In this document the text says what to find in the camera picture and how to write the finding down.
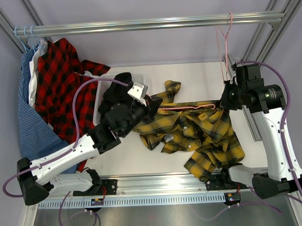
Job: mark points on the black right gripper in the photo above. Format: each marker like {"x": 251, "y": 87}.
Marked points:
{"x": 225, "y": 101}

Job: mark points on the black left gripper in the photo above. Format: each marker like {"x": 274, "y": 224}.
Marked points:
{"x": 153, "y": 104}

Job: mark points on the yellow plaid shirt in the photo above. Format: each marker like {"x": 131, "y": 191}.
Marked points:
{"x": 207, "y": 134}

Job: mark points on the pink wire hanger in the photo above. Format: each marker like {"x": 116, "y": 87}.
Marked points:
{"x": 223, "y": 59}
{"x": 173, "y": 108}

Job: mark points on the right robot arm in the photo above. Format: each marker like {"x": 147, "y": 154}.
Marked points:
{"x": 268, "y": 106}

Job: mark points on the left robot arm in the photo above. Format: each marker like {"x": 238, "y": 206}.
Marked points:
{"x": 40, "y": 178}

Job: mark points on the red black plaid shirt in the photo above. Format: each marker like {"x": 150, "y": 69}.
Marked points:
{"x": 61, "y": 73}

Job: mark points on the blue checked shirt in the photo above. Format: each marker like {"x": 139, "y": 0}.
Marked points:
{"x": 36, "y": 137}

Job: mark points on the white shirt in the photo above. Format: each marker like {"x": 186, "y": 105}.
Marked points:
{"x": 33, "y": 65}

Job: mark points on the white plastic basket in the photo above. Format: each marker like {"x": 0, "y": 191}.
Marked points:
{"x": 103, "y": 85}

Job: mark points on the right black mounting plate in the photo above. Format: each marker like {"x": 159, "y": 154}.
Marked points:
{"x": 218, "y": 182}

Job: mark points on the black mounting plate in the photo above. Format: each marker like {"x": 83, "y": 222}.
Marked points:
{"x": 106, "y": 187}
{"x": 218, "y": 182}

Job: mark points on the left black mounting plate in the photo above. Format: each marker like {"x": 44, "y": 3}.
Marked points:
{"x": 106, "y": 187}

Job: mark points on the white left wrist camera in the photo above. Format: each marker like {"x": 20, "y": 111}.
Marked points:
{"x": 138, "y": 92}

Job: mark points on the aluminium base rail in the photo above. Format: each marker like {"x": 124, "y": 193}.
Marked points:
{"x": 127, "y": 184}

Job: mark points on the aluminium hanging rail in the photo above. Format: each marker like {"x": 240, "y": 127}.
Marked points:
{"x": 148, "y": 24}

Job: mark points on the slotted white cable duct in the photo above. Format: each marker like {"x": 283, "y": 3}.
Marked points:
{"x": 128, "y": 201}

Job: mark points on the right frame post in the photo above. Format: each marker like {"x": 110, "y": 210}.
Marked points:
{"x": 267, "y": 35}

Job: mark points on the frame post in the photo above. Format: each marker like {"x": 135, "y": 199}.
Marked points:
{"x": 267, "y": 35}
{"x": 8, "y": 27}

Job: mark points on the left frame post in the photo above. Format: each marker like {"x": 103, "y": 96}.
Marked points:
{"x": 8, "y": 27}

